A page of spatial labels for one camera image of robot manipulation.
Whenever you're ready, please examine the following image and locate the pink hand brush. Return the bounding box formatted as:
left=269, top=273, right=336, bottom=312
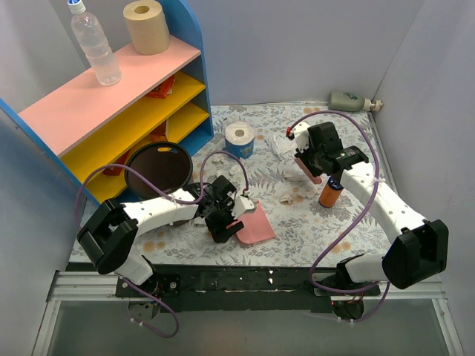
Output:
left=294, top=156, right=322, bottom=185

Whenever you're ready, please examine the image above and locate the clear plastic water bottle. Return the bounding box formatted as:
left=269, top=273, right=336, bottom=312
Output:
left=68, top=1, right=122, bottom=86

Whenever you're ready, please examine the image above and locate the red packet on lower shelf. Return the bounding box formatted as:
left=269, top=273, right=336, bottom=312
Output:
left=102, top=151, right=129, bottom=177

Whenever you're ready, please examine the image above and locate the crumpled white paper scrap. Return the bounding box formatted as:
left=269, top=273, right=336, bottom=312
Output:
left=266, top=134, right=296, bottom=159

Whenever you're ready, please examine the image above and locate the small white paper scrap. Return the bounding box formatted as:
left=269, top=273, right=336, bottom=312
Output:
left=279, top=194, right=294, bottom=205

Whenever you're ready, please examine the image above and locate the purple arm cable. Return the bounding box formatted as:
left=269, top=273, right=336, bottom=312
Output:
left=291, top=110, right=393, bottom=323
left=73, top=150, right=252, bottom=338

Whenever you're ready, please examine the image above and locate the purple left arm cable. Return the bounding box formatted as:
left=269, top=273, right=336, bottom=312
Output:
left=73, top=150, right=252, bottom=338

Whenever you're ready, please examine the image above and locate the grey green lotion bottle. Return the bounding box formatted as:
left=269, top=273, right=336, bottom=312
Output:
left=328, top=91, right=383, bottom=112

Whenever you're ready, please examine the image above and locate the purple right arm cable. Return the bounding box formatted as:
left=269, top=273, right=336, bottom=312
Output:
left=291, top=110, right=393, bottom=323

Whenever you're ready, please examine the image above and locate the brown trash bin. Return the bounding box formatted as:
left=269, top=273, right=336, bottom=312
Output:
left=124, top=142, right=194, bottom=227

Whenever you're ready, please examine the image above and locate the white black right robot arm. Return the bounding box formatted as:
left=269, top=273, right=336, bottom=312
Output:
left=287, top=122, right=449, bottom=295

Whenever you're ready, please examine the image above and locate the white paper scrap near bottle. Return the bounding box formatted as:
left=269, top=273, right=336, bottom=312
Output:
left=298, top=188, right=319, bottom=199

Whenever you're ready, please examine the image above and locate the colourful wooden shelf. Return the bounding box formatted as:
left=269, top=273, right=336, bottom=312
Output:
left=1, top=1, right=214, bottom=203

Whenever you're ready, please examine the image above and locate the orange bottle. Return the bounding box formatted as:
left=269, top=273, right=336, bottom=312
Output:
left=319, top=177, right=344, bottom=208

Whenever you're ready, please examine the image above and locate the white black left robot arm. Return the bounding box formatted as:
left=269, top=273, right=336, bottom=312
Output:
left=76, top=175, right=255, bottom=297

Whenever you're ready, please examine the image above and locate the brown paper roll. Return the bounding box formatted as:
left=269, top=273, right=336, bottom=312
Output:
left=123, top=1, right=171, bottom=56

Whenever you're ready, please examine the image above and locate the aluminium frame rail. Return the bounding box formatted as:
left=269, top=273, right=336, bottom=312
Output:
left=33, top=264, right=465, bottom=355

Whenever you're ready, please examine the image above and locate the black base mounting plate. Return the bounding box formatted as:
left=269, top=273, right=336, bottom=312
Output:
left=114, top=268, right=383, bottom=314

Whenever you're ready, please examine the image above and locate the orange snack packet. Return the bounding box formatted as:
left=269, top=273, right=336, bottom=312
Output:
left=145, top=75, right=175, bottom=99

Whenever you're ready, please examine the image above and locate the floral table mat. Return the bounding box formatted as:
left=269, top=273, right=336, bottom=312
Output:
left=133, top=103, right=391, bottom=267

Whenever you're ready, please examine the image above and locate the pink dustpan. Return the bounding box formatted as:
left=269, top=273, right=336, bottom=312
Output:
left=235, top=201, right=276, bottom=245

